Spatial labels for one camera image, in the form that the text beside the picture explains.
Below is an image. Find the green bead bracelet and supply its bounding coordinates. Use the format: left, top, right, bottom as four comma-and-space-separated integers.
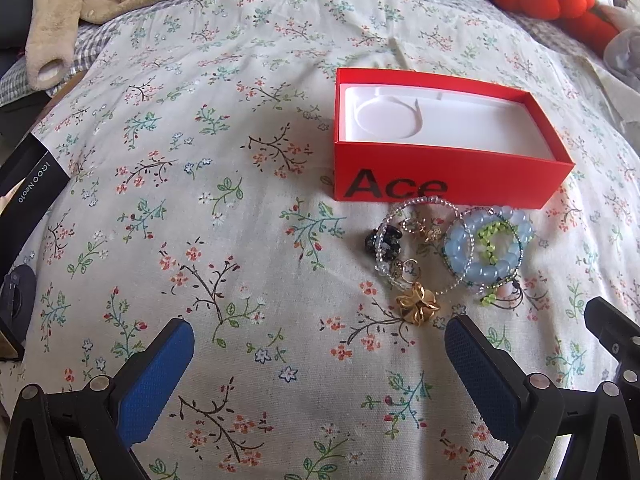
470, 220, 526, 307

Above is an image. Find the red plush toy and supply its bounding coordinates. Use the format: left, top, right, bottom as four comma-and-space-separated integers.
491, 0, 620, 58

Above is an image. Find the dark seed bead bracelet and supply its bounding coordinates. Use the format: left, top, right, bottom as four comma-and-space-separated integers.
441, 206, 533, 291

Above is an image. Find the light blue bead bracelet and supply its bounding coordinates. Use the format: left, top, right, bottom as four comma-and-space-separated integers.
444, 205, 535, 285

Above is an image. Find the gold green stone ring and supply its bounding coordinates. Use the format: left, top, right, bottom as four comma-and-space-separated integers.
394, 282, 443, 323

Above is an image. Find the red Ace box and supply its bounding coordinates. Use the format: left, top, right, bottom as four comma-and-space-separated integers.
334, 68, 574, 209

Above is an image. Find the clear crystal bead bracelet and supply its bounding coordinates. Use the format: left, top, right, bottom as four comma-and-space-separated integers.
373, 196, 475, 295

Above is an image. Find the floral bed sheet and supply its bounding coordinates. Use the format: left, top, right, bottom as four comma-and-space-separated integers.
1, 0, 639, 479

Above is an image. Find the black bead ornament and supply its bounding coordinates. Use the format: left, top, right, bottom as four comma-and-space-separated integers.
364, 226, 402, 261

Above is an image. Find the gold chain charm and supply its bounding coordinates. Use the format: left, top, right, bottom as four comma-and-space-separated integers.
400, 217, 444, 243

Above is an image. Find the clear plastic bag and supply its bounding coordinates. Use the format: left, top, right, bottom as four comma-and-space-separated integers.
603, 27, 640, 91

